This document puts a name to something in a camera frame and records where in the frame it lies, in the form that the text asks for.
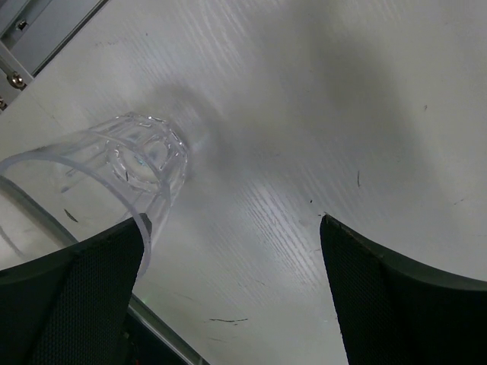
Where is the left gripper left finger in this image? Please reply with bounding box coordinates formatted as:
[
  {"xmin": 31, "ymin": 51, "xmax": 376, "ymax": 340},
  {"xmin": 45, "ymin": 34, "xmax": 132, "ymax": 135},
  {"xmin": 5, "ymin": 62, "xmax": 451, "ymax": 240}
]
[{"xmin": 1, "ymin": 218, "xmax": 144, "ymax": 364}]

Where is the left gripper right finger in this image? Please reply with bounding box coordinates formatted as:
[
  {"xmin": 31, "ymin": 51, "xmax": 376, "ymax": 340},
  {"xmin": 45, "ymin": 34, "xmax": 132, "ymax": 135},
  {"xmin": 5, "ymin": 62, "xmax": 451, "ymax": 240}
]
[{"xmin": 320, "ymin": 214, "xmax": 486, "ymax": 364}]

